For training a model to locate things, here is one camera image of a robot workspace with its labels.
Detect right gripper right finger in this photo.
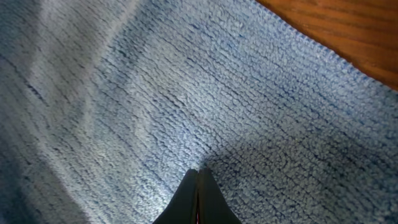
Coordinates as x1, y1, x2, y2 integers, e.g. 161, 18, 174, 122
198, 169, 241, 224

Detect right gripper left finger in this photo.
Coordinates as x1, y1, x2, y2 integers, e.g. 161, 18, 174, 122
153, 169, 198, 224

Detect blue microfiber cloth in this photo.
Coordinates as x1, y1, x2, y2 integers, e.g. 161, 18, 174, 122
1, 0, 397, 223

